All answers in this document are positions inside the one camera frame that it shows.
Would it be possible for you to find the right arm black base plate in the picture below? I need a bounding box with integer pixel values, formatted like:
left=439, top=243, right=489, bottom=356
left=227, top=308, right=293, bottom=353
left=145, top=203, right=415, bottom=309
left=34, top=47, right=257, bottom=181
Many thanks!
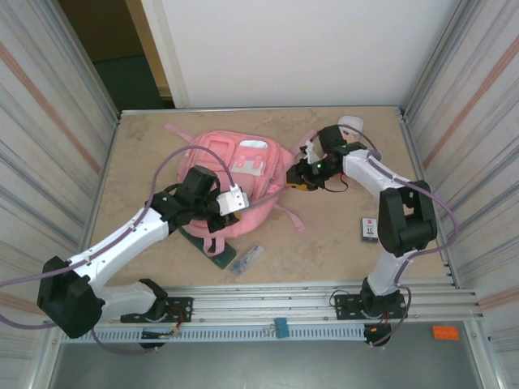
left=332, top=292, right=407, bottom=322

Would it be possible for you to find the perforated cable tray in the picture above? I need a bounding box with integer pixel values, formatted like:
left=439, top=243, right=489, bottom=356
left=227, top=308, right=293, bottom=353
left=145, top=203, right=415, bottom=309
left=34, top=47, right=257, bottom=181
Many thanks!
left=58, top=327, right=368, bottom=344

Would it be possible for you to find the plush doll with white hat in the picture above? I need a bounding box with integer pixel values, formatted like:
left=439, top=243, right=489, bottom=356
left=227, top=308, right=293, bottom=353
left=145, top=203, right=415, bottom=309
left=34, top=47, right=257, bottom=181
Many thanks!
left=337, top=116, right=366, bottom=147

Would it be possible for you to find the clear compass case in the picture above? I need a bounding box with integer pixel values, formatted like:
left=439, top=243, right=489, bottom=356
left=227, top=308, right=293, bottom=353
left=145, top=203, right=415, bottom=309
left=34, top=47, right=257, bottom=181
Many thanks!
left=229, top=244, right=264, bottom=278

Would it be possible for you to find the aluminium table rail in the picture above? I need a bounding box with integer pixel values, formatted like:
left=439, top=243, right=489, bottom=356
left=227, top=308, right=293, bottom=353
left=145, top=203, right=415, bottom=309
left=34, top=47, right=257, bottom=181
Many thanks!
left=46, top=279, right=486, bottom=327

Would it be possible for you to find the dark green notebook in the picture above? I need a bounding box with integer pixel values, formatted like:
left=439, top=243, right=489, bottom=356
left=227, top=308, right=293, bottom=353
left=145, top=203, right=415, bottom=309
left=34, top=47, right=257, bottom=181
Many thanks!
left=184, top=226, right=238, bottom=271

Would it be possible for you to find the blue binder clip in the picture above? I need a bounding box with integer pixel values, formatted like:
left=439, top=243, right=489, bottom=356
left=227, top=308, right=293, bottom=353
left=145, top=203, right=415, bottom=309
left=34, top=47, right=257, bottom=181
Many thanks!
left=263, top=318, right=290, bottom=340

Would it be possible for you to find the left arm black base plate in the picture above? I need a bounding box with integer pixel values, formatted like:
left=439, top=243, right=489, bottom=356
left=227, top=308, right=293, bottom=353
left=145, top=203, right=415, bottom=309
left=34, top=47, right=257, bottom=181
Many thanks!
left=120, top=297, right=194, bottom=325

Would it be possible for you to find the pink school backpack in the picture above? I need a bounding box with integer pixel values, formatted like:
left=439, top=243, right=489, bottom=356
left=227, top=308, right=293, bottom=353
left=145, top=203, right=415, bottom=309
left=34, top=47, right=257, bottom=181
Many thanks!
left=163, top=123, right=321, bottom=257

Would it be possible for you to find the black card box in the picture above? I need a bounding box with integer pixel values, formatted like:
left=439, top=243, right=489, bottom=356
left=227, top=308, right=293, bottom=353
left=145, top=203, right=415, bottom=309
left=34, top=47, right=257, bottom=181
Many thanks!
left=360, top=217, right=380, bottom=244

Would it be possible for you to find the brown wooden door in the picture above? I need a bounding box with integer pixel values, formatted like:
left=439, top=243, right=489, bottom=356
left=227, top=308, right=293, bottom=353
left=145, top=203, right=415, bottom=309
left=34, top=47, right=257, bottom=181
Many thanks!
left=59, top=0, right=171, bottom=98

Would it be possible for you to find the orange toy brick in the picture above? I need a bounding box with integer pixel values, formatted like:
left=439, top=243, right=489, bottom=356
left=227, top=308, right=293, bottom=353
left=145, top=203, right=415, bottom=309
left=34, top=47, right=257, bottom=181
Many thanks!
left=431, top=325, right=461, bottom=342

